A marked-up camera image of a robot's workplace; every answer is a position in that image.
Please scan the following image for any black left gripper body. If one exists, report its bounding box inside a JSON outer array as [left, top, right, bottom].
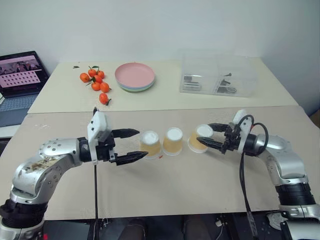
[[95, 134, 119, 166]]

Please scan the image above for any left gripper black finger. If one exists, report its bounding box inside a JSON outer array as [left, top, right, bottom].
[[115, 150, 149, 167], [111, 128, 141, 140]]

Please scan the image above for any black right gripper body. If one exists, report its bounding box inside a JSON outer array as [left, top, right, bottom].
[[220, 124, 242, 155]]

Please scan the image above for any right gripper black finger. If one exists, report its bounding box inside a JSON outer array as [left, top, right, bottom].
[[196, 136, 225, 151], [208, 122, 230, 132]]

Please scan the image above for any yellow paper cup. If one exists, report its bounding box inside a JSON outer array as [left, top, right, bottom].
[[187, 124, 215, 154], [138, 130, 162, 161], [162, 127, 184, 157]]

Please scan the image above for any black small parts pile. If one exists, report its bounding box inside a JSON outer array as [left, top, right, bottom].
[[183, 74, 201, 84], [216, 78, 238, 96]]

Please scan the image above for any green plastic plate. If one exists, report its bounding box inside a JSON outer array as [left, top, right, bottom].
[[119, 83, 155, 94]]

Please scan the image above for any beige table cover sheet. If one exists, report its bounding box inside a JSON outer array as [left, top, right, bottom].
[[0, 105, 320, 222]]

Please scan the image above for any blue plastic plate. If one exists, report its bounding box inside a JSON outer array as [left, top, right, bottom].
[[116, 79, 156, 90]]

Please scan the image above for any clear plastic organizer box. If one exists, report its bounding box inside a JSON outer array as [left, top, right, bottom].
[[178, 48, 260, 98]]

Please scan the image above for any pink plastic plate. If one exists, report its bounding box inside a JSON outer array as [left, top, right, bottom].
[[114, 62, 156, 87]]

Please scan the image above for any open grey laptop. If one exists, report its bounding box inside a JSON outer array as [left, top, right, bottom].
[[0, 50, 51, 129]]

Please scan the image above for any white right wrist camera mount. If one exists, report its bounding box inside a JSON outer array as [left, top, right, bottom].
[[229, 109, 255, 154]]

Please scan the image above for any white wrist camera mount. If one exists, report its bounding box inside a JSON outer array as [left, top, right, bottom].
[[86, 109, 114, 165], [229, 109, 255, 154]]

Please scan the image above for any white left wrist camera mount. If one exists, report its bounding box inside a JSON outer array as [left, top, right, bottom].
[[86, 109, 114, 165]]

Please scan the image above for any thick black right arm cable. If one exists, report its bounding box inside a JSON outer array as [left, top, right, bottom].
[[238, 114, 270, 237]]

